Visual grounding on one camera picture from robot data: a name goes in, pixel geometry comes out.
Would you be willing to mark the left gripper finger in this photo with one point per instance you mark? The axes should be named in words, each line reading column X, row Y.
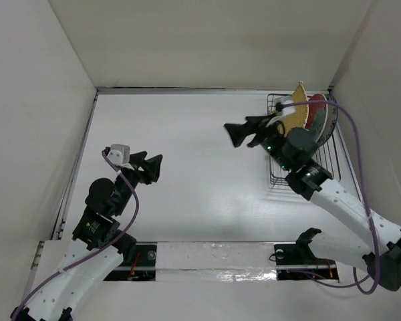
column 150, row 169
column 137, row 159

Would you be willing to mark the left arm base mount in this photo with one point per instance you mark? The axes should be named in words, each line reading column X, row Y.
column 141, row 269

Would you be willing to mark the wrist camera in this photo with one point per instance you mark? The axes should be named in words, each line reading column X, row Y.
column 283, row 112
column 119, row 155

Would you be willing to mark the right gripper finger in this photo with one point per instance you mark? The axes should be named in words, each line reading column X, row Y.
column 258, row 120
column 239, row 132

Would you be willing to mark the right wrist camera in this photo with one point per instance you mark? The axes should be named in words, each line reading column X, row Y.
column 283, row 112

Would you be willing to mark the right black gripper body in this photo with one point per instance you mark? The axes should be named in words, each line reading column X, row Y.
column 270, row 138

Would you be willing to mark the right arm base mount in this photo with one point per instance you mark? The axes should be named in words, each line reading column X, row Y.
column 295, row 261

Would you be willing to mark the blue white floral plate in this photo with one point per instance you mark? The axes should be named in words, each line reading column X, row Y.
column 330, row 124

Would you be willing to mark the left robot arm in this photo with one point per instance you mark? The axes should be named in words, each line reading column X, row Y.
column 98, row 245

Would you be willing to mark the red teal floral plate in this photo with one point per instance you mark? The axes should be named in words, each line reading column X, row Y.
column 316, row 120

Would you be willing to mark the black wire dish rack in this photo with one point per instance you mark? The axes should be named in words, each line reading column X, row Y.
column 326, row 156

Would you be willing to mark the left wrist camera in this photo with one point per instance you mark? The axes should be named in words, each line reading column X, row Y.
column 119, row 155

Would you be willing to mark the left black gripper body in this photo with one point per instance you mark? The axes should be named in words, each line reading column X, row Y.
column 133, row 177

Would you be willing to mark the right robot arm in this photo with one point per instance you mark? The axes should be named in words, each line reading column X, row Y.
column 377, row 249

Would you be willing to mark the square bamboo tray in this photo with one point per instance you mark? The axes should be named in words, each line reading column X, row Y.
column 298, row 117

